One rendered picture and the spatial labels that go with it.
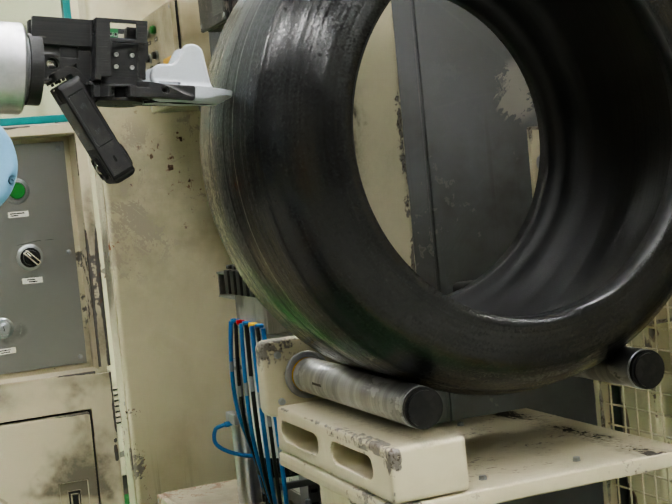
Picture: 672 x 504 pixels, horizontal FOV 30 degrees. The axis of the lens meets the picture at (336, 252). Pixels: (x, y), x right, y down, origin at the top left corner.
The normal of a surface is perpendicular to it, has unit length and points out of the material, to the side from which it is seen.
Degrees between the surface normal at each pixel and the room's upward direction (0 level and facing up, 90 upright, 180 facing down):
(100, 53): 90
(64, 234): 90
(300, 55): 75
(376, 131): 90
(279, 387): 90
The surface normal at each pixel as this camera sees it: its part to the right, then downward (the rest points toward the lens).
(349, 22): 0.22, -0.07
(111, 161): 0.40, 0.04
